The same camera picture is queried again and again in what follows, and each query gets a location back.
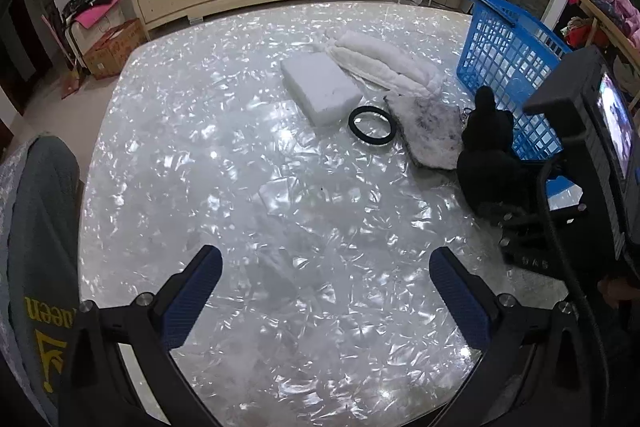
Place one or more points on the cardboard box on floor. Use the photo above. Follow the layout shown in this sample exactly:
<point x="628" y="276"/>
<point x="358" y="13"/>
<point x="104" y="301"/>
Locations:
<point x="108" y="56"/>

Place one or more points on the white foam block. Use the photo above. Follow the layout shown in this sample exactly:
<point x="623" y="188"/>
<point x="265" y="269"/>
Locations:
<point x="320" y="87"/>

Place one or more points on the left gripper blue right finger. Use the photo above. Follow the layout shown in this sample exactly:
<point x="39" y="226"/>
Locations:
<point x="529" y="370"/>

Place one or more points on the operator right hand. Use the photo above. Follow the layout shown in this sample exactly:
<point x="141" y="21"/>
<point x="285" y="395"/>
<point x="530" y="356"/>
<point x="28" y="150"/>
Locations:
<point x="616" y="292"/>

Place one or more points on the blue plastic basket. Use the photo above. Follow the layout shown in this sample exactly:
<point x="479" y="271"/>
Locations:
<point x="512" y="52"/>

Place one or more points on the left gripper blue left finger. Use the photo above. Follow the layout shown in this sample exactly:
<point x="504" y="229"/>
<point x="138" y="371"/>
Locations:
<point x="96" y="388"/>

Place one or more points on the grey fluffy mat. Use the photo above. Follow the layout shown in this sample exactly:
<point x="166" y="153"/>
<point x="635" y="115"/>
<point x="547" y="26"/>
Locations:
<point x="431" y="130"/>

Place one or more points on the pile of pink clothes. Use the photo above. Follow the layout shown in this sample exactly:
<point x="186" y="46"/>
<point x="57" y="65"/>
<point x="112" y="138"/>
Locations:
<point x="607" y="1"/>

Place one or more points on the white quilted cloth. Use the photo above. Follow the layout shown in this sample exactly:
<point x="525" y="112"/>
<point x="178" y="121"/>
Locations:
<point x="382" y="63"/>

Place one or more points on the wooden curved rack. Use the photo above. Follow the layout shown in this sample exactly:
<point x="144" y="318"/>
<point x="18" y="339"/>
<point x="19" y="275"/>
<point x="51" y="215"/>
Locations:
<point x="598" y="16"/>

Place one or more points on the black plush toy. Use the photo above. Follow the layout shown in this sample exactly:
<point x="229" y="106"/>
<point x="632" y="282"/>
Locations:
<point x="494" y="180"/>

